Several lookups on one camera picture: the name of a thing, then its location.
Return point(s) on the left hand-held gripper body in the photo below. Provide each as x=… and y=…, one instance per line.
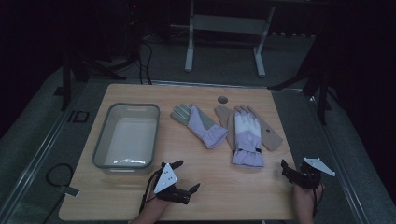
x=165, y=179

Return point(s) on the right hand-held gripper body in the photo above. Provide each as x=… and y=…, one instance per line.
x=311, y=174

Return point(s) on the beige knit glove with button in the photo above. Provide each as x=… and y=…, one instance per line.
x=271, y=137

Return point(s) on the purple ski glove grey palm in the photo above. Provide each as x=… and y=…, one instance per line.
x=202, y=127

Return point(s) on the purple ski glove white back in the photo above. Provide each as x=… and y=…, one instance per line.
x=247, y=140

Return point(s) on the plain beige knit glove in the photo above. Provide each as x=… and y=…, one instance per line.
x=221, y=116

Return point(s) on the grey plastic bin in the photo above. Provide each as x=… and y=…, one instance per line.
x=109, y=146

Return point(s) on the person's right hand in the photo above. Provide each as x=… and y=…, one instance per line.
x=306, y=197

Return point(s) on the person's left hand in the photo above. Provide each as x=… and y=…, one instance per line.
x=154, y=200

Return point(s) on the round grey table grommet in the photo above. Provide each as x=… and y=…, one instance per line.
x=222, y=100

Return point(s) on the black tripod stand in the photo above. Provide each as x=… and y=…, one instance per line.
x=323, y=93
x=66, y=84

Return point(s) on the grey tape piece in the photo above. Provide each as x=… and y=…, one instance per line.
x=70, y=191

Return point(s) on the dark equipment rack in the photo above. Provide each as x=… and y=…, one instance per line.
x=134, y=28

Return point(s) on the white metal desk frame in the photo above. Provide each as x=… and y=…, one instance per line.
x=227, y=24

